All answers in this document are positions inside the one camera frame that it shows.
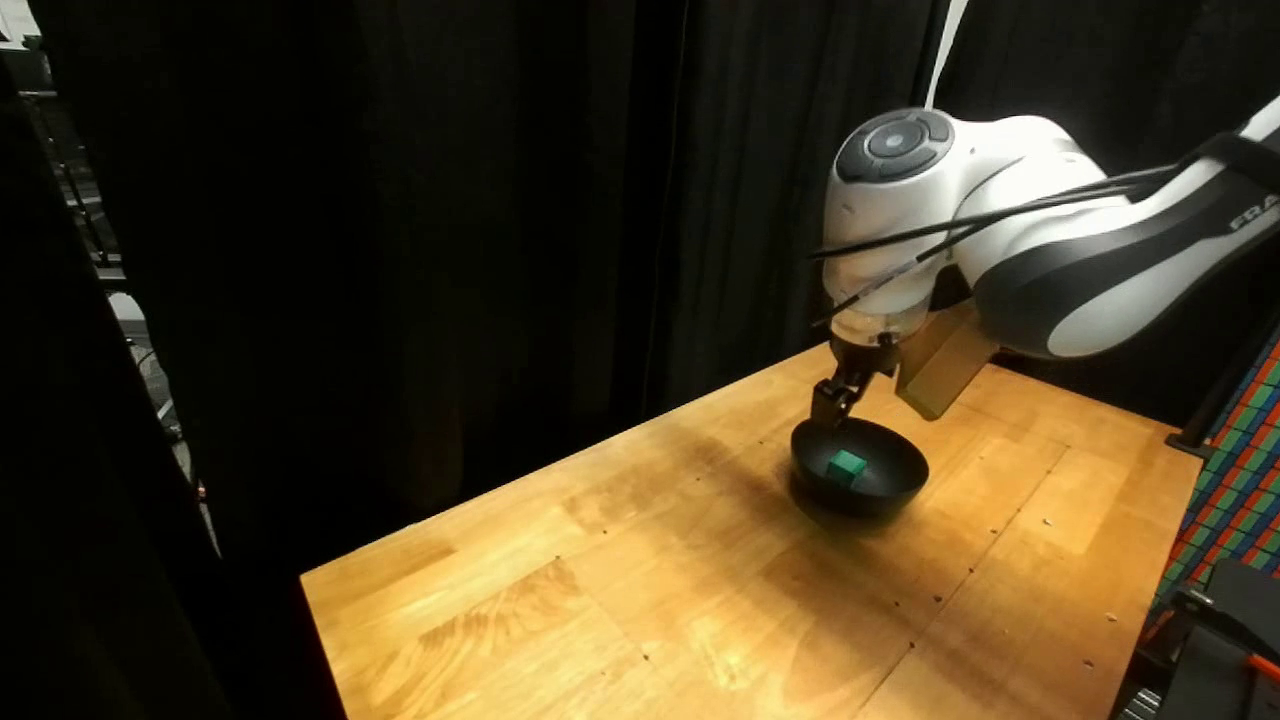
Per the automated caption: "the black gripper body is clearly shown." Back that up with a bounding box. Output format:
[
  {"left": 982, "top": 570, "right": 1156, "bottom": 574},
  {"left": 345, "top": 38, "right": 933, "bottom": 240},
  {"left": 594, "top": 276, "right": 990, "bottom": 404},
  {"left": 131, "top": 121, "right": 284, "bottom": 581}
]
[{"left": 826, "top": 329, "right": 905, "bottom": 386}]

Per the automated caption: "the black bowl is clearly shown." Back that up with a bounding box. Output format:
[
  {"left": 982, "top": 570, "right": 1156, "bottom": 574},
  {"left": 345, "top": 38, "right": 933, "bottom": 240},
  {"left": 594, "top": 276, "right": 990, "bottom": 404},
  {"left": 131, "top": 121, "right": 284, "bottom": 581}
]
[{"left": 786, "top": 417, "right": 933, "bottom": 524}]

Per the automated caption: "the black curtain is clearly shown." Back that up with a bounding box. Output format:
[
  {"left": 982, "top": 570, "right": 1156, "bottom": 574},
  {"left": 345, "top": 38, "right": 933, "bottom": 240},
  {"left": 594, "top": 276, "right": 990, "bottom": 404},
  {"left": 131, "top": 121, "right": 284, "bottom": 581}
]
[{"left": 0, "top": 0, "right": 1280, "bottom": 720}]

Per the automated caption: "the multicoloured checker board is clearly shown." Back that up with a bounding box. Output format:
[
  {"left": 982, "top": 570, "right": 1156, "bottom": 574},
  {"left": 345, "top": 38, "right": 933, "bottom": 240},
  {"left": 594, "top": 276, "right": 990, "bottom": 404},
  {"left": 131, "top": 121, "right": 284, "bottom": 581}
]
[{"left": 1146, "top": 333, "right": 1280, "bottom": 631}]

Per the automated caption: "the black equipment stand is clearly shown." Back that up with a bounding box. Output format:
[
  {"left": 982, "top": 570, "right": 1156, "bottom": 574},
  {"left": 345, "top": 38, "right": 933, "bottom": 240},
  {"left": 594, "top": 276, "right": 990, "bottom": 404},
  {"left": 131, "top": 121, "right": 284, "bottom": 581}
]
[{"left": 1111, "top": 556, "right": 1280, "bottom": 720}]

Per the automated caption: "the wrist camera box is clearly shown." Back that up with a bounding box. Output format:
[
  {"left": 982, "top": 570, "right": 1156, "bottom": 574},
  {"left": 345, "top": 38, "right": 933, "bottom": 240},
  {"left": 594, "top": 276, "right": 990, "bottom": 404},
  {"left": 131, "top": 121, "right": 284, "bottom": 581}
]
[{"left": 891, "top": 299, "right": 1007, "bottom": 423}]

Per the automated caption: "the thin black cable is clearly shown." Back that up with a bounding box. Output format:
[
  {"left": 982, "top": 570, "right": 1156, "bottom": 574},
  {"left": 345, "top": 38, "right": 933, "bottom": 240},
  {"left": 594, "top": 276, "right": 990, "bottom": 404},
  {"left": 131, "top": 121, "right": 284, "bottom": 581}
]
[{"left": 810, "top": 161, "right": 1184, "bottom": 329}]

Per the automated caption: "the white cable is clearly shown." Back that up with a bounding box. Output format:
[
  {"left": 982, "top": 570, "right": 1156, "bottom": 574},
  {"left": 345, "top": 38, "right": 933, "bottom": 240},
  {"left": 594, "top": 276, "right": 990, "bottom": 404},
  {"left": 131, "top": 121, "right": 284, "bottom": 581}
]
[{"left": 920, "top": 0, "right": 976, "bottom": 118}]

